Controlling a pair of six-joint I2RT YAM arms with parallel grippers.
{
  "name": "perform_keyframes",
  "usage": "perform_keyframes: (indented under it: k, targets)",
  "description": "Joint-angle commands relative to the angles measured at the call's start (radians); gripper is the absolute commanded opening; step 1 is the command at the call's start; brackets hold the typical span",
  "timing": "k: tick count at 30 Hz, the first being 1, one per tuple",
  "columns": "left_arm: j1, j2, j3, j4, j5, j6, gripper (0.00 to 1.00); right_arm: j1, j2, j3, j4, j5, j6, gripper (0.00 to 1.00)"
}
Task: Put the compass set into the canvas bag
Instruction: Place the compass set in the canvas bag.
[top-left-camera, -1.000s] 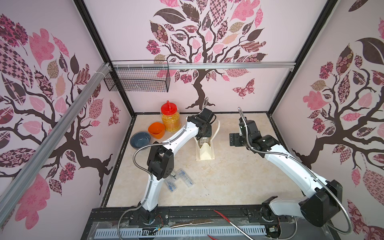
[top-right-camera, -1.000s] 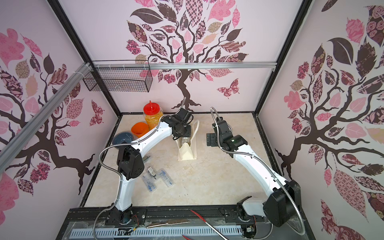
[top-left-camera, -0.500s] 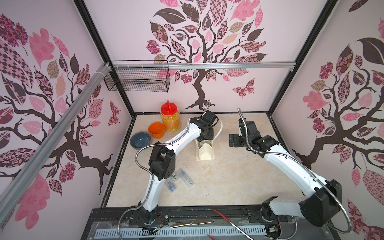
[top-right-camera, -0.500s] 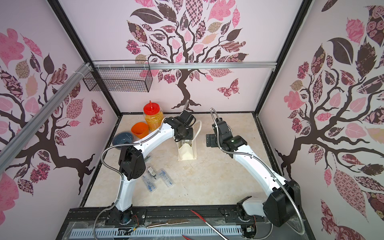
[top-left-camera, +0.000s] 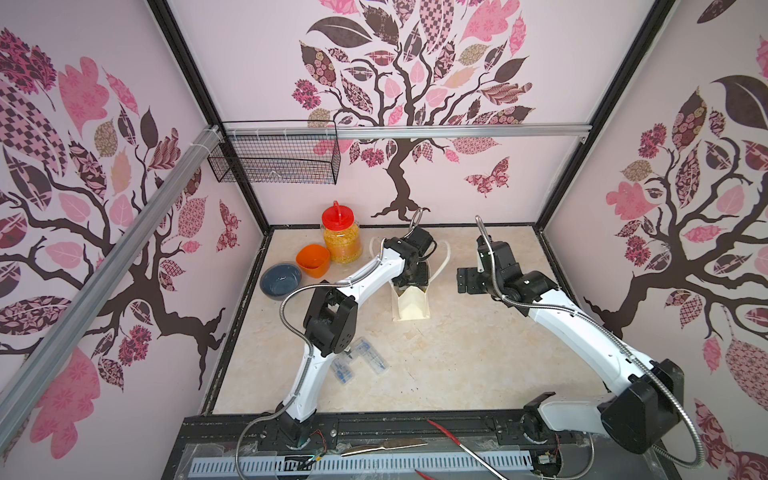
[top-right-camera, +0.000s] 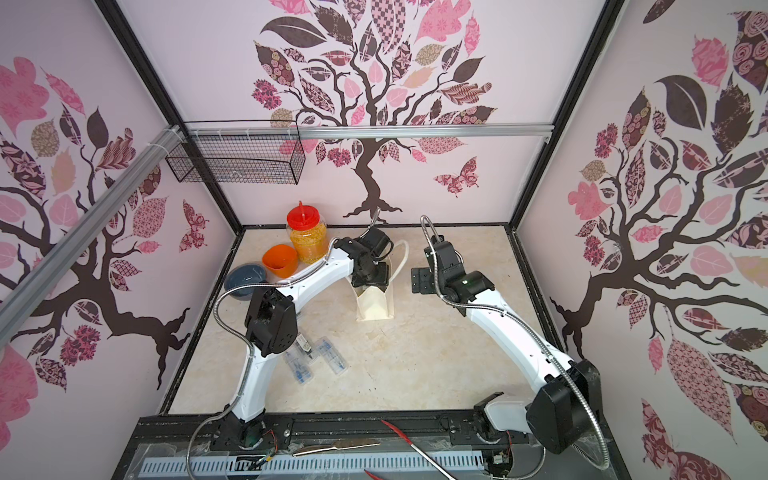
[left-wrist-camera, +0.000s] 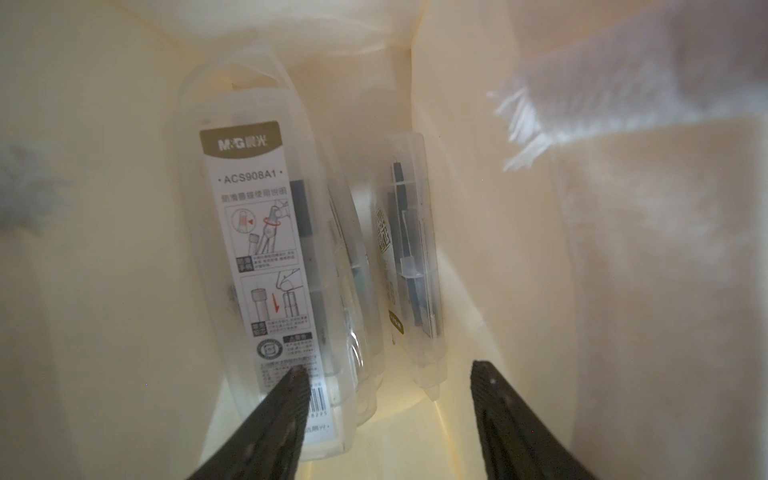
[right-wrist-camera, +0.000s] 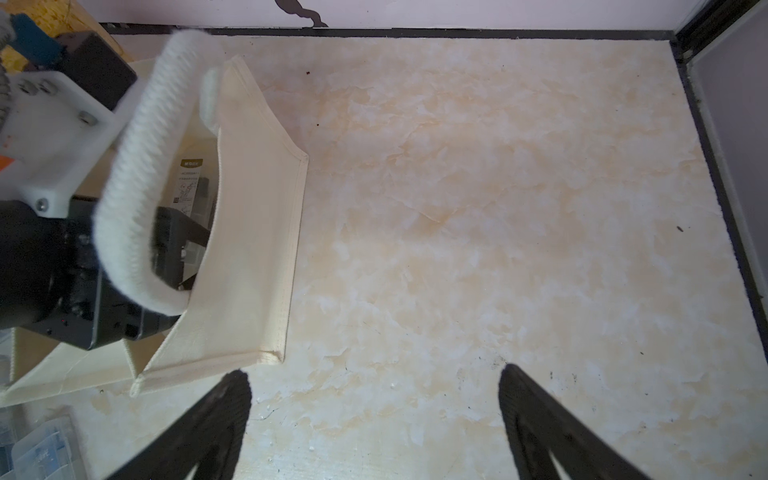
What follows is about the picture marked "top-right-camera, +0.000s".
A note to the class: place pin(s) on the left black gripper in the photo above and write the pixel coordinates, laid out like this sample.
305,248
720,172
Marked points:
381,279

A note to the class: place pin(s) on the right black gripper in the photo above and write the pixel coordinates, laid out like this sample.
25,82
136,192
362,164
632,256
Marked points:
420,281

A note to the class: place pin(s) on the gold label compass case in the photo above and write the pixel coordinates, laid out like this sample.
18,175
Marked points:
305,346

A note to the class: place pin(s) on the blue label compass case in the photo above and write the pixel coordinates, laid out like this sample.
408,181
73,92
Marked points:
331,356
298,366

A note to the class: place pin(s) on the cream canvas tote bag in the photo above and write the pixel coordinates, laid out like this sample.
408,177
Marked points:
376,303

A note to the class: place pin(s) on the right flexible metal conduit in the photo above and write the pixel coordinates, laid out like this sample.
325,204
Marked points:
540,348

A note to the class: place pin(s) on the red lid corn flake jar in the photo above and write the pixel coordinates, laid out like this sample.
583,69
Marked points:
308,233

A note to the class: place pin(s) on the orange plastic cup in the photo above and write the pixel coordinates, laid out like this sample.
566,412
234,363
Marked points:
282,260

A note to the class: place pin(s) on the dark blue ceramic bowl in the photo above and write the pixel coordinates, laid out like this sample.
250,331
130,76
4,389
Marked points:
243,279

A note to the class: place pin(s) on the black wire mesh basket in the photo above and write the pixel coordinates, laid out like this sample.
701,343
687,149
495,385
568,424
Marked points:
257,152

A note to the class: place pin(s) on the horizontal aluminium rail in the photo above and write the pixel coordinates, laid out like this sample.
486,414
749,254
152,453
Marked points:
366,132

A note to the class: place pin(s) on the black base frame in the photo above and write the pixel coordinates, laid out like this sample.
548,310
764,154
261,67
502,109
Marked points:
505,452

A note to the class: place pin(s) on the red handled tool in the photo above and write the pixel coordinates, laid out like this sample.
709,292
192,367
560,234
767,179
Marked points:
443,471

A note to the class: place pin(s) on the white slotted cable duct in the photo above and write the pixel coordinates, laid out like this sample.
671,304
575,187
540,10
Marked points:
221,467

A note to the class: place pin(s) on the diagonal aluminium rail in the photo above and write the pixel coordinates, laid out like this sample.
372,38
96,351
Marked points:
24,299

